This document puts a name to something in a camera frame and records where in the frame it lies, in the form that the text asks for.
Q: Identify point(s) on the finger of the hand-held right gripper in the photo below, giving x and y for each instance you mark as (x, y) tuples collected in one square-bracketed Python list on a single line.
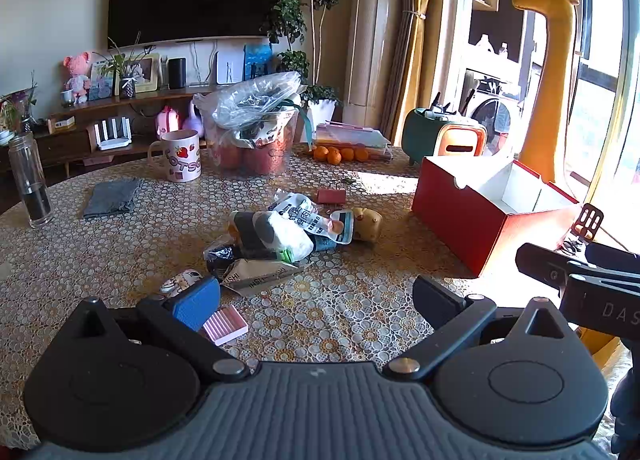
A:
[(540, 260), (615, 257)]

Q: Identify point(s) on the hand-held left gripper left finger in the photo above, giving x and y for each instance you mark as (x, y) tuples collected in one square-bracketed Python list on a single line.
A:
[(192, 302)]

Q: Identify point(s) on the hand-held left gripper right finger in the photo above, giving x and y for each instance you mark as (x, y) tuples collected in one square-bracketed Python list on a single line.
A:
[(435, 297)]

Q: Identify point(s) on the pink ribbed soap dish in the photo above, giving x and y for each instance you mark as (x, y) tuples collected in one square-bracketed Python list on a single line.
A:
[(225, 325)]

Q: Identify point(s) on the black and orange clip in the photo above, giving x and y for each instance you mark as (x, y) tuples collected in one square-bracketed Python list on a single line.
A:
[(590, 220)]

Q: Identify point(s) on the red cardboard box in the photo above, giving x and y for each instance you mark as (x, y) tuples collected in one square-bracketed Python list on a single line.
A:
[(465, 220)]

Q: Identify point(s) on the person's right forearm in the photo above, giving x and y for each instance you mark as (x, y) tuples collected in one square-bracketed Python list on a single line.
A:
[(627, 390)]

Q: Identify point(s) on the floral lace covered desktop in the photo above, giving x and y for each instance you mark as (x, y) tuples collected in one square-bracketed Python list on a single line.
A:
[(125, 250)]

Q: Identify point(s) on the small white patterned item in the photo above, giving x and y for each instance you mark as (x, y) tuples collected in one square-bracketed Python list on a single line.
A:
[(177, 282)]

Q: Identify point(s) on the bag of black beads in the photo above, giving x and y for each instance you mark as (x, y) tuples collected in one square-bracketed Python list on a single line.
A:
[(219, 256)]

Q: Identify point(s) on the grey and white flat packet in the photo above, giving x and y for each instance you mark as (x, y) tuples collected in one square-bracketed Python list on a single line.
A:
[(260, 276)]

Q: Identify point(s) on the tan pig toy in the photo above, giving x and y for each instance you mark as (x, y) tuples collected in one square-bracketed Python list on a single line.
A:
[(367, 224)]

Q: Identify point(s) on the white grey orange soft pack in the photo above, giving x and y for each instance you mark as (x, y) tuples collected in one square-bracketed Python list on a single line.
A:
[(275, 237)]

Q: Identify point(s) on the small cartoon print packet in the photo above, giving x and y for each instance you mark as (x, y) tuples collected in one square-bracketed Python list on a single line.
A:
[(341, 225)]

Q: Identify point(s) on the grey folded cloth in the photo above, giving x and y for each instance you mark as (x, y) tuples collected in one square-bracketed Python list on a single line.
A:
[(112, 197)]

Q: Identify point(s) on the white packet with blue print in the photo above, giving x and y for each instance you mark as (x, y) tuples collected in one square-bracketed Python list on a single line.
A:
[(297, 210)]

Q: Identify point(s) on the white strawberry print mug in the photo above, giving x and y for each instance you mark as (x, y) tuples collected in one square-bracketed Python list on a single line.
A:
[(180, 160)]

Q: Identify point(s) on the pink binder clip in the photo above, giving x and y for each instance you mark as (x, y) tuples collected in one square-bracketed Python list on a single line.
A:
[(331, 196)]

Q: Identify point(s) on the orange and white small chair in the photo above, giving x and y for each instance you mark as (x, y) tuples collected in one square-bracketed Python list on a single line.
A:
[(460, 138)]

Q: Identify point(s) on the washing machine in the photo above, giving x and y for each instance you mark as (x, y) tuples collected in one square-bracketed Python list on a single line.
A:
[(492, 108)]

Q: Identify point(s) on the green storage stool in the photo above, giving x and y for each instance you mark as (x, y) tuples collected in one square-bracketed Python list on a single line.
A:
[(420, 138)]

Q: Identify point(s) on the orange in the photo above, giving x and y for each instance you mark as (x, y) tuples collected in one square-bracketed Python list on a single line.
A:
[(347, 154), (333, 157), (361, 155), (320, 152)]

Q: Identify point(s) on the clear plastic tub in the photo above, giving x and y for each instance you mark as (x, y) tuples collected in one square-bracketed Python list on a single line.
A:
[(260, 155)]

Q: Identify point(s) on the purple plastic toy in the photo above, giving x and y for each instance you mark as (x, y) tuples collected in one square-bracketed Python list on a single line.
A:
[(194, 123)]

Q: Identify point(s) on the pink toy lamp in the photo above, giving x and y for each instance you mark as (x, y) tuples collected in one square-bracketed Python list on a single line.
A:
[(167, 123)]

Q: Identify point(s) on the white router with antennas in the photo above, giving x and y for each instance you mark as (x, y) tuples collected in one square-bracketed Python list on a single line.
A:
[(110, 135)]

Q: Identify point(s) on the yellow giraffe figure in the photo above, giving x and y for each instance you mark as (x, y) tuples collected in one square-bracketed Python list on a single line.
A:
[(552, 65)]

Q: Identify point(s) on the clear glass bottle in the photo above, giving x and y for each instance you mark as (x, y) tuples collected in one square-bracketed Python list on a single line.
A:
[(30, 180)]

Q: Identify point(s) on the wooden television cabinet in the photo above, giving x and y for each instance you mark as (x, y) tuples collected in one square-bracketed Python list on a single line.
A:
[(65, 143)]

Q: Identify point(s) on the white plastic bottle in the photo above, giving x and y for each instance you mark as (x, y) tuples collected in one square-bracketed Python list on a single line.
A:
[(483, 44), (503, 50)]

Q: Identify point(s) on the clear plastic bag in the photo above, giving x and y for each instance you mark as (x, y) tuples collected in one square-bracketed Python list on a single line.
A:
[(250, 95)]

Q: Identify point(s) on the small yellow box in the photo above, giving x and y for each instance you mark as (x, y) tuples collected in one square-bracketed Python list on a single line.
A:
[(62, 124)]

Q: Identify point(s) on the small potted green plant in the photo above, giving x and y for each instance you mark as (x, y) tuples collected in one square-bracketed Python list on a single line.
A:
[(127, 85)]

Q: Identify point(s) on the black cylinder speaker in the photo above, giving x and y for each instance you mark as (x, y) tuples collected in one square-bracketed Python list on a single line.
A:
[(176, 74)]

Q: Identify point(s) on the small picture card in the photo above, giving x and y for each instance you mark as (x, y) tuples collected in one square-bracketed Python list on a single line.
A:
[(100, 83)]

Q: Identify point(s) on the small grey cup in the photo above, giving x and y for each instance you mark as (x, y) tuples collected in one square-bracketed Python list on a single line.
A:
[(67, 99)]

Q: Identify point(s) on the blue painting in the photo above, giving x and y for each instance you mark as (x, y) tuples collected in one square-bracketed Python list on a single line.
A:
[(257, 60)]

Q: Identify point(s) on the yellow curtain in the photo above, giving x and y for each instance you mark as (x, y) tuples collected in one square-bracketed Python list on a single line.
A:
[(417, 40)]

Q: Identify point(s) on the pink plush bear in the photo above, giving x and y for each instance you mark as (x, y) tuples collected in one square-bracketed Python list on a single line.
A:
[(77, 75)]

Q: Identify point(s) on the leafy plant in vase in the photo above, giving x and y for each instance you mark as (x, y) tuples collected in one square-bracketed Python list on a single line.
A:
[(15, 108)]

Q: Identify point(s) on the beige standing air conditioner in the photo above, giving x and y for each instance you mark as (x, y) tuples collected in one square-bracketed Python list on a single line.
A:
[(375, 25)]

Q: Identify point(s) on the cream photo frame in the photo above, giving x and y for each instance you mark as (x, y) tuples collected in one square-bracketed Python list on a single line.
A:
[(145, 73)]

